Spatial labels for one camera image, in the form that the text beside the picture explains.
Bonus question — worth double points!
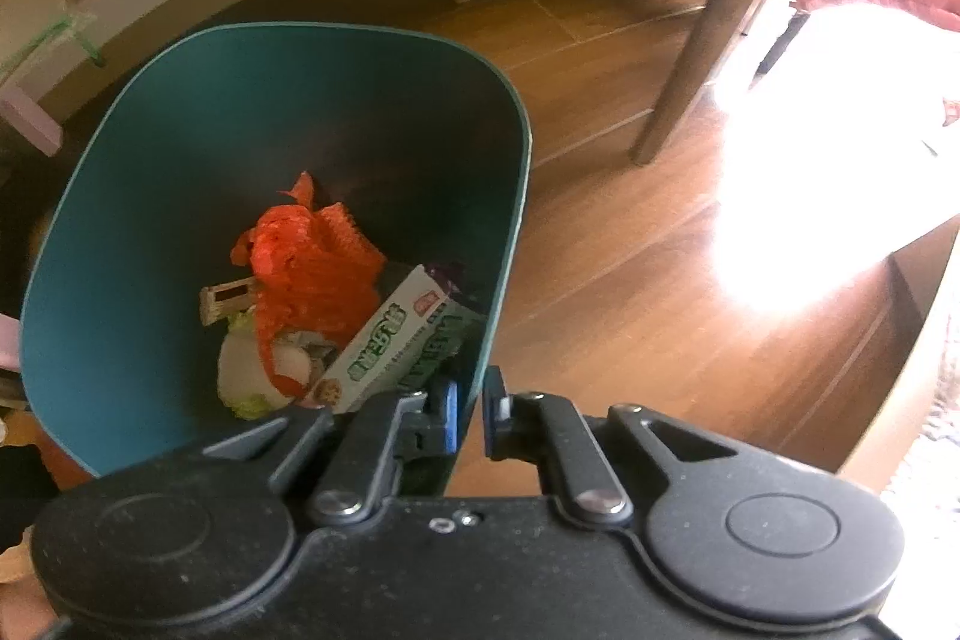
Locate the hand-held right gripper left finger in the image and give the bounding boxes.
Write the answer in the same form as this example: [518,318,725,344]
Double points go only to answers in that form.
[201,376,460,527]

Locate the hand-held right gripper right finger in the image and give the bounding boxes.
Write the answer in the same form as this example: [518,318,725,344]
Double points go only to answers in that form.
[482,365,741,527]

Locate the green and white carton box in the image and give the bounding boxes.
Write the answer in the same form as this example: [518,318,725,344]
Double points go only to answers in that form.
[304,265,485,416]

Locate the small purple packet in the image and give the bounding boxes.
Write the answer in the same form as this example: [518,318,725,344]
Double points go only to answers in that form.
[433,261,471,298]

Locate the red plastic bag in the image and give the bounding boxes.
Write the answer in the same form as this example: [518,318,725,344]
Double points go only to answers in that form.
[231,171,380,397]

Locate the napa cabbage leaf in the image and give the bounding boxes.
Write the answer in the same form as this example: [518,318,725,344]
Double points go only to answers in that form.
[217,306,297,422]

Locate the green plastic waste bin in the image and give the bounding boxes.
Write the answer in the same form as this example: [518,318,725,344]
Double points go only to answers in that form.
[20,21,533,498]

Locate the dark wooden chair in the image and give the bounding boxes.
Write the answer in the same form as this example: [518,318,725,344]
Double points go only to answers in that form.
[448,0,797,166]

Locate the black metal leg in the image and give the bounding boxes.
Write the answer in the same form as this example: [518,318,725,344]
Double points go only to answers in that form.
[750,6,812,80]

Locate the clear green-edged panel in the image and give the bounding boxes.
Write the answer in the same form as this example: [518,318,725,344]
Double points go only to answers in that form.
[0,10,106,88]

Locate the pink wooden shelf frame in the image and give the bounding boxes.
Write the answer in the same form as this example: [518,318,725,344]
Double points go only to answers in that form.
[0,0,751,157]

